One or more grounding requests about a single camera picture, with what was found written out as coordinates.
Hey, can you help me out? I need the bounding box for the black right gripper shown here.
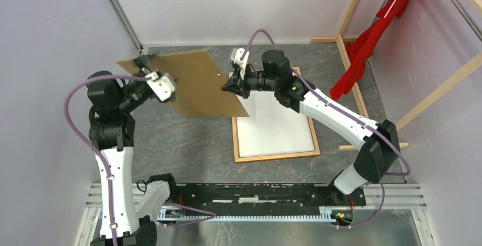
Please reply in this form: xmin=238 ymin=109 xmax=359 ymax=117
xmin=223 ymin=61 xmax=279 ymax=98

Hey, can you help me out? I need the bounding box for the brown fibreboard backing board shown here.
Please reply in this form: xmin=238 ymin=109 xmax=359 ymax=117
xmin=115 ymin=49 xmax=250 ymax=119

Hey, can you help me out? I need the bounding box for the plant window photo print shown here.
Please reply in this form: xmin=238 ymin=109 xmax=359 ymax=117
xmin=236 ymin=90 xmax=316 ymax=159

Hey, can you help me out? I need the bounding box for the golden wooden picture frame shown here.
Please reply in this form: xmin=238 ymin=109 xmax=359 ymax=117
xmin=228 ymin=66 xmax=322 ymax=164

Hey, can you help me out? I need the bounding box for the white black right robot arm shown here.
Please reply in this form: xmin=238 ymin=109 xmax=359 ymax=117
xmin=221 ymin=48 xmax=401 ymax=205

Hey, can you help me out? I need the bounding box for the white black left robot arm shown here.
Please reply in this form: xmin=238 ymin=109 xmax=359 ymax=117
xmin=87 ymin=55 xmax=178 ymax=245

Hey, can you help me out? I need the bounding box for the light wooden beam structure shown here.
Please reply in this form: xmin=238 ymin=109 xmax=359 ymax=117
xmin=310 ymin=0 xmax=481 ymax=129

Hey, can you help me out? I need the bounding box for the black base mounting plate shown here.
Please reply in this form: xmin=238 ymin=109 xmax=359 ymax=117
xmin=167 ymin=183 xmax=367 ymax=217

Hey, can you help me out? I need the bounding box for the red cloth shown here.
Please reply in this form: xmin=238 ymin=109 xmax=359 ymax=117
xmin=330 ymin=0 xmax=410 ymax=101

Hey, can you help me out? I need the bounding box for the left controller board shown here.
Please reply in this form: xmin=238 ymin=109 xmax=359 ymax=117
xmin=164 ymin=208 xmax=184 ymax=219

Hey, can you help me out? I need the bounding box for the controller board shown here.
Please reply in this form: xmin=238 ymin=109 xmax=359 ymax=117
xmin=164 ymin=208 xmax=184 ymax=219
xmin=330 ymin=210 xmax=354 ymax=226

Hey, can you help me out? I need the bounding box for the right controller board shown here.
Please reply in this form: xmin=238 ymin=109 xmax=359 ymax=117
xmin=330 ymin=210 xmax=354 ymax=226

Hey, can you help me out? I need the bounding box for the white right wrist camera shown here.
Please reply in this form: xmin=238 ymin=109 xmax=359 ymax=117
xmin=230 ymin=48 xmax=249 ymax=80

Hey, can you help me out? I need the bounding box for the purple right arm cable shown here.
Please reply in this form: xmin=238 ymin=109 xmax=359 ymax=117
xmin=240 ymin=29 xmax=412 ymax=228

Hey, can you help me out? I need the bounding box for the aluminium rail frame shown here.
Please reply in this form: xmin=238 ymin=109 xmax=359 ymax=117
xmin=73 ymin=0 xmax=439 ymax=246

